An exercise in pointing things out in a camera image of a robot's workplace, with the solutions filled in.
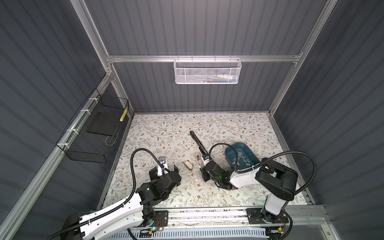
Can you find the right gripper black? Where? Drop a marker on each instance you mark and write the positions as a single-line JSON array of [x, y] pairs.
[[203, 173]]

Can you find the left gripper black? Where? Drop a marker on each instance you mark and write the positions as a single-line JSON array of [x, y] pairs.
[[153, 176]]

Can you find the black stapler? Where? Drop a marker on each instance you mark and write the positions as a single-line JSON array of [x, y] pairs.
[[199, 143]]

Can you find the teal plastic tray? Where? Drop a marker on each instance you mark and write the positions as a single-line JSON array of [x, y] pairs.
[[240, 148]]

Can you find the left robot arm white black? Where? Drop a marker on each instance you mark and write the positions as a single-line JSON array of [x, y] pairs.
[[127, 213]]

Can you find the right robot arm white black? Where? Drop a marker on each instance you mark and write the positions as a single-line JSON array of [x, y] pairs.
[[278, 179]]

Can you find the staple strips in tray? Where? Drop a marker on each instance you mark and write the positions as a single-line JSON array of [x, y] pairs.
[[244, 161]]

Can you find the floral patterned table mat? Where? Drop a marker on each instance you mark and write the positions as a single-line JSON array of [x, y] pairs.
[[168, 135]]

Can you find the yellow marker pen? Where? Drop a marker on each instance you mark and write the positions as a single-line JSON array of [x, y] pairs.
[[123, 115]]

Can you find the black foam pad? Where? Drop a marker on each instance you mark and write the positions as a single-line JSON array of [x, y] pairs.
[[105, 124]]

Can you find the pens in white basket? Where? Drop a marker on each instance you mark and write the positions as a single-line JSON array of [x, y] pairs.
[[229, 79]]

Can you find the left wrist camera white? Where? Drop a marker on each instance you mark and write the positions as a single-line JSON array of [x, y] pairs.
[[161, 171]]

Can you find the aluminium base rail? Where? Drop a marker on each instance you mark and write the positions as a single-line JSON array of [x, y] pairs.
[[237, 217]]

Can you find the black wire basket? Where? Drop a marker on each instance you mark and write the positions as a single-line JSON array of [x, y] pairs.
[[79, 145]]

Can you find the white wire mesh basket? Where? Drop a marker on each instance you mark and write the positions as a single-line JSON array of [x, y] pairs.
[[190, 71]]

